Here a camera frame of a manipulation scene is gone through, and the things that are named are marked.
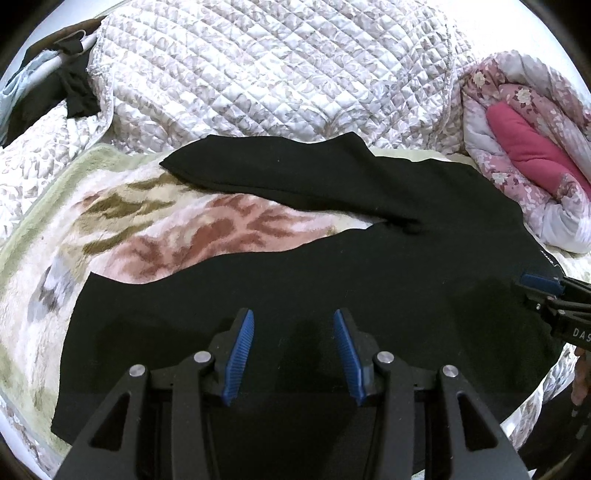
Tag black garment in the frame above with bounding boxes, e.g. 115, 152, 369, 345
7, 46, 100, 144

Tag brown wooden headboard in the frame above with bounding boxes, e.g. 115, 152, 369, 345
28, 18, 107, 51

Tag floral fleece blanket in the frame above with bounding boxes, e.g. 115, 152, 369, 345
0, 143, 472, 462

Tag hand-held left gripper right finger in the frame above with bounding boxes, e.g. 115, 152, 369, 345
332, 308, 532, 480

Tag quilted beige bedspread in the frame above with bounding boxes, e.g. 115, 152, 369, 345
0, 0, 580, 439

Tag black pants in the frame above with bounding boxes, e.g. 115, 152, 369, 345
50, 131, 573, 480

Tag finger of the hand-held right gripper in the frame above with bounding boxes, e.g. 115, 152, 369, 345
519, 271, 591, 301
524, 292, 561, 319

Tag light blue cloth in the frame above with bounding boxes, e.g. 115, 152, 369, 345
0, 51, 51, 116

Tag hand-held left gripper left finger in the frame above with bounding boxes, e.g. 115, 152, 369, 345
54, 308, 256, 480

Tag white rail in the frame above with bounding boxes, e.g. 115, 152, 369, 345
46, 32, 100, 70

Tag pink floral comforter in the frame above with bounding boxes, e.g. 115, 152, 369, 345
459, 51, 591, 254

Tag person's right hand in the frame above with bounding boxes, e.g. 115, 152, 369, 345
570, 346, 590, 408

